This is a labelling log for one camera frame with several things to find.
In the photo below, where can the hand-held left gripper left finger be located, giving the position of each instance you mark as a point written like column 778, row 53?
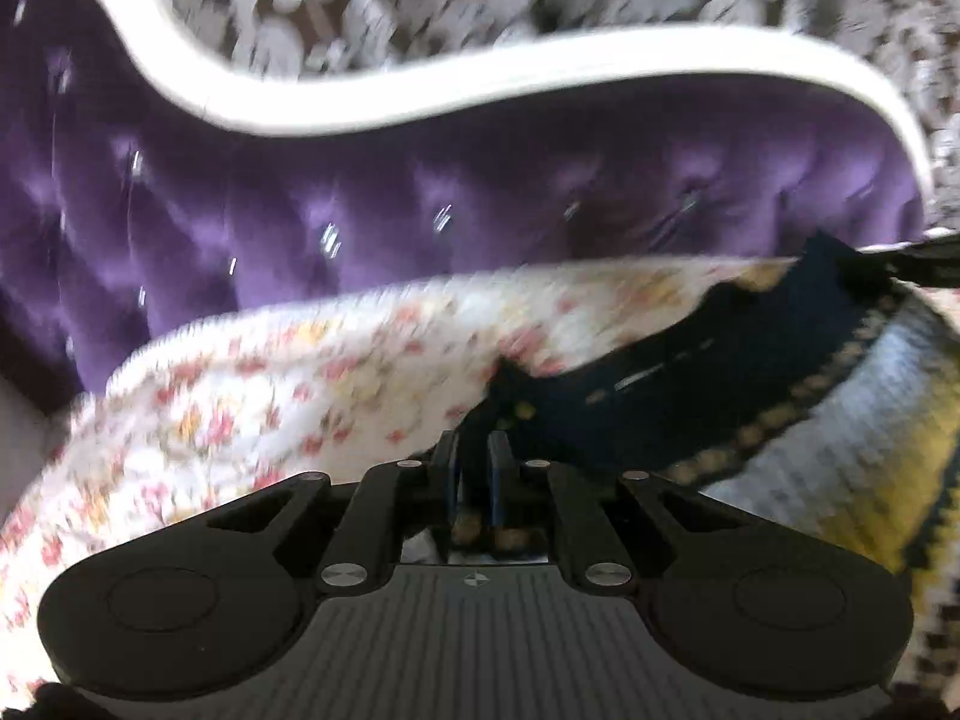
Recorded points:
column 448, row 480

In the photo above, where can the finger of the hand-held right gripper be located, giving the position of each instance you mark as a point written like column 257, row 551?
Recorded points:
column 930, row 262

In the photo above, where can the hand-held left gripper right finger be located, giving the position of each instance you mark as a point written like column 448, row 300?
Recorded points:
column 499, row 480

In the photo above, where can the yellow navy white patterned sweater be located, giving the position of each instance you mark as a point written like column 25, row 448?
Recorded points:
column 675, row 390

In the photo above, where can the floral printed blanket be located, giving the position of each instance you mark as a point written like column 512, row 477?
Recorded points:
column 300, row 390

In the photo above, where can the purple tufted sofa white frame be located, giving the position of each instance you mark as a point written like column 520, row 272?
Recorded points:
column 375, row 187

